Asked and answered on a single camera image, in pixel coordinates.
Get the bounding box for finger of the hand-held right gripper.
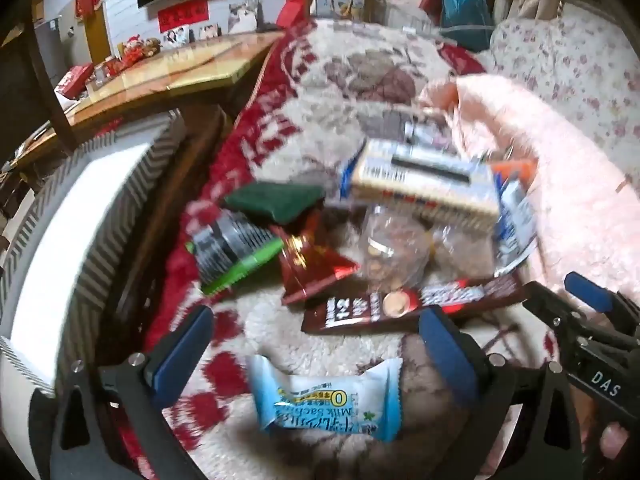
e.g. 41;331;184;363
564;271;640;349
521;281;607;349

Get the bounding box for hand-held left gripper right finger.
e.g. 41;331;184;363
417;305;586;480

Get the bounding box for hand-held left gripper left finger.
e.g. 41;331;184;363
27;304;216;480

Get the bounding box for long brown snack packet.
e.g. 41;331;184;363
301;272;526;335

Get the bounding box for silver snack packet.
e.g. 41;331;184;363
492;177;540;277

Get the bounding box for clear bag of fried snacks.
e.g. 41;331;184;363
430;222;501;286

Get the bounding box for black green-edged snack packet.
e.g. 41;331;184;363
185;210;286;297

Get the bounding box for clear bag of nuts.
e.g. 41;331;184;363
357;205;436;293

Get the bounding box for light blue snack packet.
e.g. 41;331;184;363
247;355;403;443

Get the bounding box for white box with striped rim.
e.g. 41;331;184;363
0;110;188;480

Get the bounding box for red snack packet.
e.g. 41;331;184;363
270;210;361;306

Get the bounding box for cracker pack with blue ends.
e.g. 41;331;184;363
340;139;501;233

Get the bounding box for dark green snack packet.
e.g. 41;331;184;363
223;183;326;225

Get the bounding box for person's right hand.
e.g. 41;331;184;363
597;420;633;461

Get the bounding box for dark wooden chair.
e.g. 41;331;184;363
0;0;236;376

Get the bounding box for pink plastic bag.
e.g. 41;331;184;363
420;75;640;321

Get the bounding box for orange snack packet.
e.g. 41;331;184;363
491;159;537;183

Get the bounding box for floral sofa cover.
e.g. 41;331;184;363
490;2;640;171

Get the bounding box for red paper packet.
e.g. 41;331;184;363
85;117;123;136

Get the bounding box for wooden tv cabinet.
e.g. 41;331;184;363
0;30;286;171

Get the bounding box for red gift box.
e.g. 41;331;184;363
54;64;95;98

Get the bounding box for red floral plush blanket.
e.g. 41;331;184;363
145;20;551;480

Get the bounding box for teal plastic bag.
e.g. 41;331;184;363
440;0;496;53

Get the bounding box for red plush doll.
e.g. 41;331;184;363
120;35;147;63

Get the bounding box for large wedding photo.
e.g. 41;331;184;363
227;0;266;36

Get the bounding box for red gift bag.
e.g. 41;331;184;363
276;0;308;28

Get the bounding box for red wall banner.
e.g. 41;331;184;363
157;0;208;33

